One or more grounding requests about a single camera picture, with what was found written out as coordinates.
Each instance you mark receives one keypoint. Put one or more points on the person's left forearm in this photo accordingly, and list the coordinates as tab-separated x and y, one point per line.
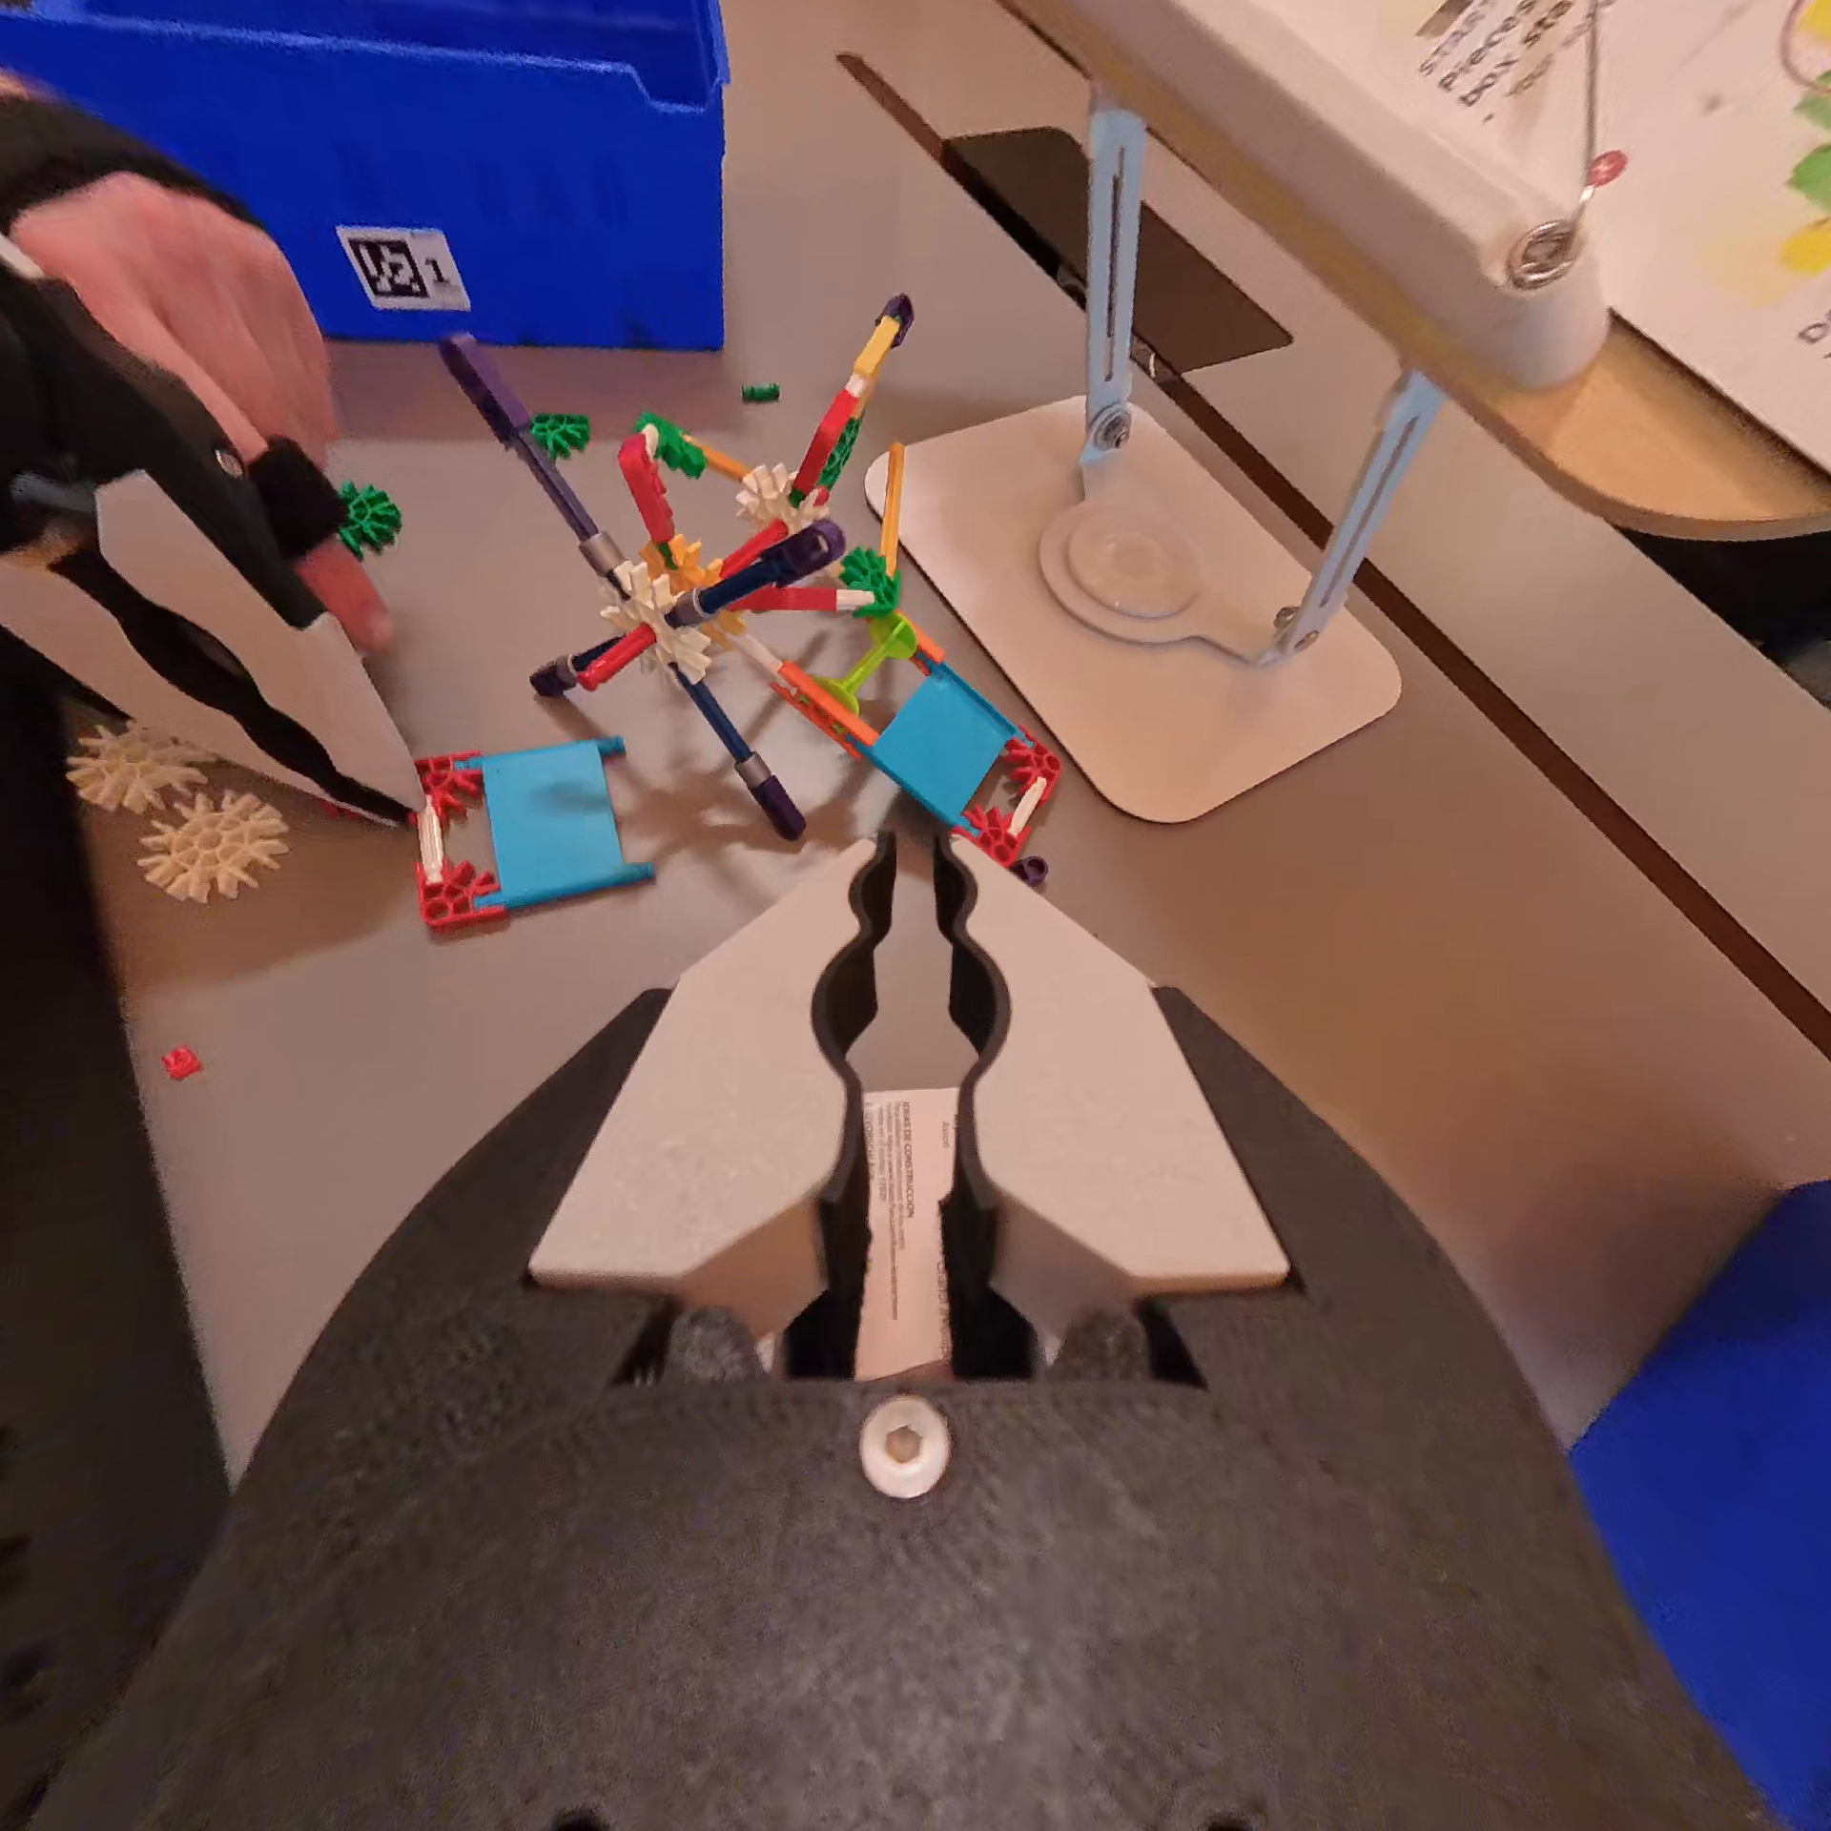
85	142

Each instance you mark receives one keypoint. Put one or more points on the printed instruction sheet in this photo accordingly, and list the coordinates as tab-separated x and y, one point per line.
1716	215

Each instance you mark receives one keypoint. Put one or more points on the instruction booklet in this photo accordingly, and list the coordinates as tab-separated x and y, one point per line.
910	1217

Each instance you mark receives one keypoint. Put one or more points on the blue storage bin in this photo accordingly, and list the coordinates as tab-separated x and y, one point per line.
500	142

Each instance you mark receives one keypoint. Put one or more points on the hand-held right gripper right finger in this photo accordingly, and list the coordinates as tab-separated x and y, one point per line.
1117	1146

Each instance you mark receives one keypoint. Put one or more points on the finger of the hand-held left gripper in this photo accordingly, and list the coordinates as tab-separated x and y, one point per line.
285	672
58	630

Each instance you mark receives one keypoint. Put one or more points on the white document stand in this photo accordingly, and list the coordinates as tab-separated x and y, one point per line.
1258	717

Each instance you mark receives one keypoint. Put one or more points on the colourful toy windmill model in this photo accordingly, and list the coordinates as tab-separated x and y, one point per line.
649	616

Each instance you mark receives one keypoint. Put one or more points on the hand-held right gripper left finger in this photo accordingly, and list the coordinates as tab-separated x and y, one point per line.
701	1146

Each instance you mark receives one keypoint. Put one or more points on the white toy rod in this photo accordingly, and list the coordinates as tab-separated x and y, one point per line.
429	845

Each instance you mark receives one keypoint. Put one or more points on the blue container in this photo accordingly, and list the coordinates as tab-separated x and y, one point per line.
1716	1503

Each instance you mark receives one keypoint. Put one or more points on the small red toy piece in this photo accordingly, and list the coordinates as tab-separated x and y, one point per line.
181	1063

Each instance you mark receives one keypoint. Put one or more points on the person's left hand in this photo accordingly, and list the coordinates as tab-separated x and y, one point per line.
186	286

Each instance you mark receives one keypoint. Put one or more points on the red toy connector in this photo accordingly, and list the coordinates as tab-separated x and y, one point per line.
454	784
459	899

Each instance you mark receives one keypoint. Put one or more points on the white snowflake toy connector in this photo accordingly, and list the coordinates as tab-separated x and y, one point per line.
135	772
213	846

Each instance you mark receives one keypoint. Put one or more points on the blue toy panel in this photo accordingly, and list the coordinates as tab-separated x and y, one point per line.
552	829

